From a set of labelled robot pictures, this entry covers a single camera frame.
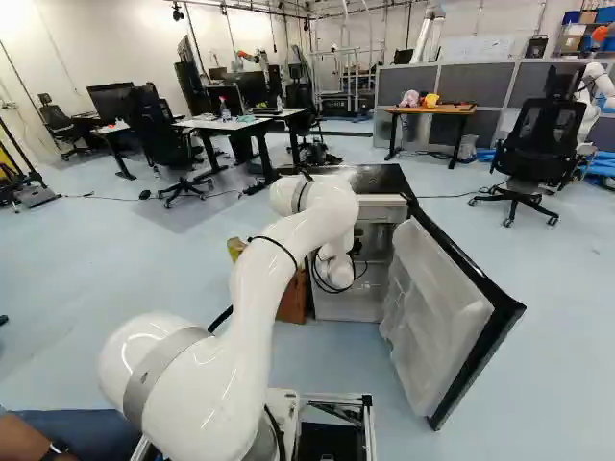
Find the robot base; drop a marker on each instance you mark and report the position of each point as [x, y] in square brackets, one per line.
[331, 427]

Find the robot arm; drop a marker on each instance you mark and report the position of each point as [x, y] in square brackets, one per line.
[192, 374]

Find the fridge door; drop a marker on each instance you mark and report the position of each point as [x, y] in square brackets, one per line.
[432, 307]

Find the brown paper bag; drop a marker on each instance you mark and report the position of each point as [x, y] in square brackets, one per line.
[294, 300]

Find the yellow plastic bag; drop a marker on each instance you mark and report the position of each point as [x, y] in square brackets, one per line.
[235, 249]

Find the white top desk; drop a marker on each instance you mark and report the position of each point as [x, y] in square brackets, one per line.
[240, 126]

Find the wooden top table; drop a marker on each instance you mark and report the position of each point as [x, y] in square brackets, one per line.
[432, 110]

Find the grey partition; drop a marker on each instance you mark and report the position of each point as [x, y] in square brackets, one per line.
[480, 81]

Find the black mesh office chair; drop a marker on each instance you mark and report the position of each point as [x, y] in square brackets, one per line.
[543, 144]

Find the white robot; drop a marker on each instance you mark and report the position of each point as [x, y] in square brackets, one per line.
[598, 86]

